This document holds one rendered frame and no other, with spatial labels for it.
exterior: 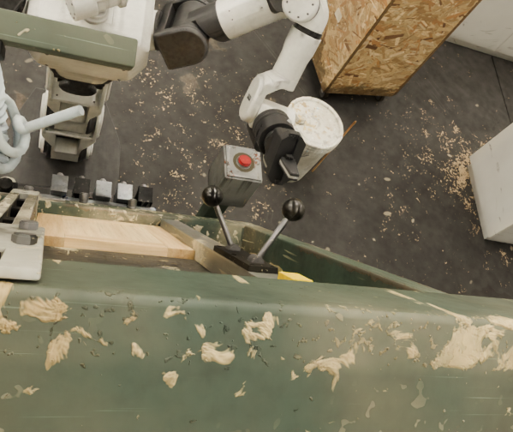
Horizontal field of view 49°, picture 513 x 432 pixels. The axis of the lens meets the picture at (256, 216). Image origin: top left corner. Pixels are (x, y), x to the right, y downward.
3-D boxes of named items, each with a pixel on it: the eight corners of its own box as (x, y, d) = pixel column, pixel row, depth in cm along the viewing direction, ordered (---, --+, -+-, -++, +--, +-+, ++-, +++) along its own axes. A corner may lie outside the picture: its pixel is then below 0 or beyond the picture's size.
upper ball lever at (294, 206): (255, 272, 92) (303, 206, 94) (264, 276, 89) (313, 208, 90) (238, 258, 91) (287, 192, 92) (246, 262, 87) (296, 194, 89)
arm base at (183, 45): (164, 35, 142) (161, -9, 134) (214, 39, 142) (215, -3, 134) (152, 69, 132) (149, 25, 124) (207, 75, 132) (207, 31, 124)
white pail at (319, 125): (311, 145, 310) (354, 92, 271) (314, 192, 296) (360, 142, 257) (257, 133, 299) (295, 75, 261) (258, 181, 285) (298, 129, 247)
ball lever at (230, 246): (241, 249, 104) (215, 181, 101) (247, 252, 100) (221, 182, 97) (222, 257, 103) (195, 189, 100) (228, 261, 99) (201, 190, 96)
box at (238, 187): (241, 177, 189) (260, 148, 174) (242, 209, 183) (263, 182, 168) (206, 172, 184) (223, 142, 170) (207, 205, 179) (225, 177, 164)
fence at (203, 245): (176, 235, 156) (178, 220, 155) (342, 345, 67) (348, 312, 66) (158, 233, 154) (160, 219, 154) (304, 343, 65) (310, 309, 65)
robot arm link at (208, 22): (236, 20, 136) (187, 39, 141) (219, -14, 130) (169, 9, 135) (232, 46, 128) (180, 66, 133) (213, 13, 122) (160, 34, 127)
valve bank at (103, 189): (154, 208, 192) (171, 172, 172) (153, 246, 185) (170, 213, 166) (-6, 188, 175) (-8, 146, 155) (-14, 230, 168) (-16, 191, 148)
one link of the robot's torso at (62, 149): (41, 126, 228) (44, 78, 185) (92, 135, 235) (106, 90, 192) (36, 163, 225) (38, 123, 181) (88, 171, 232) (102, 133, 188)
